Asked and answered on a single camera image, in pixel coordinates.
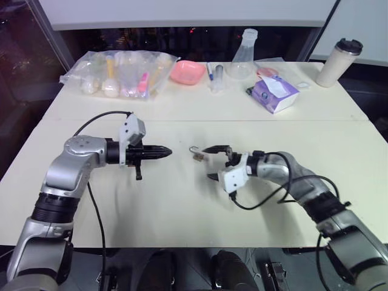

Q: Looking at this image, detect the pink round dish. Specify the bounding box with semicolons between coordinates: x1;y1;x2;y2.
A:
255;67;279;78

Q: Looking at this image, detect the pink soap box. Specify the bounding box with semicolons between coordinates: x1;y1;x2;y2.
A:
169;59;206;87

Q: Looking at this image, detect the white board panel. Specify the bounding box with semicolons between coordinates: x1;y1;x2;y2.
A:
38;0;341;32

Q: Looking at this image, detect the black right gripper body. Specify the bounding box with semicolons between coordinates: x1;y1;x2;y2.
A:
224;146;243;169

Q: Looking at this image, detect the cream tumbler with black lid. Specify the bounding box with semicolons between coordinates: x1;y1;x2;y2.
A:
315;37;364;89

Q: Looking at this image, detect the white lumpy object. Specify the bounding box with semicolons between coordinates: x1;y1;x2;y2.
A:
79;76;100;94

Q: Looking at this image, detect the clear conical flask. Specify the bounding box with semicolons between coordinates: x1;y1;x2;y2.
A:
226;28;259;81

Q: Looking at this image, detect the clear plastic zip bag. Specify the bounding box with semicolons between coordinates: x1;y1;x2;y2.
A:
58;50;182;101

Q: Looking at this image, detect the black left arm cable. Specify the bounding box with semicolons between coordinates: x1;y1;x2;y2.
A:
72;110;135;291

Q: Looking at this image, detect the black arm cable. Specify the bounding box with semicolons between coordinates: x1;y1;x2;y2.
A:
72;110;135;291
229;150;353;291

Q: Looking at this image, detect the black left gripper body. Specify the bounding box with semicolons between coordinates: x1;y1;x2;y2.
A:
124;144;147;181

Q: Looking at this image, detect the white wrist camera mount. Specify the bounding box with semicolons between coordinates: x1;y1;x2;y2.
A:
118;113;147;168
218;153;253;194

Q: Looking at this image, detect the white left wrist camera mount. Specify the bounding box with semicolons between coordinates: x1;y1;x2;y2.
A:
118;113;147;168

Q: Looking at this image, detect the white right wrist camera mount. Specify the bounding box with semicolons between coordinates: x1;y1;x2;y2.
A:
218;153;253;194

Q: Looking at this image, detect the small metal clip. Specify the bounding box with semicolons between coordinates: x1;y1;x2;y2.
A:
189;145;204;162

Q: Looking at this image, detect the dark rounded shape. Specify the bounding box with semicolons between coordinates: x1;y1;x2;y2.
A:
210;249;255;291

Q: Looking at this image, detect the clear plastic sheet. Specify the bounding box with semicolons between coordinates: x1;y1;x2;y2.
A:
253;58;313;89

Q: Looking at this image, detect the clear plastic cylinder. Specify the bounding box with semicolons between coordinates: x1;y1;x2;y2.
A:
211;64;227;93

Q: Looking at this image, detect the small pink tube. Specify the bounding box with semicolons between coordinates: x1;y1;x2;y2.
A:
137;72;150;93

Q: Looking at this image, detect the purple white tissue pack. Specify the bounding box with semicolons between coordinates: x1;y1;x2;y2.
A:
246;75;301;115

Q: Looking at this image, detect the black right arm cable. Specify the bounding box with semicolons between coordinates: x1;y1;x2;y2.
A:
229;150;353;291

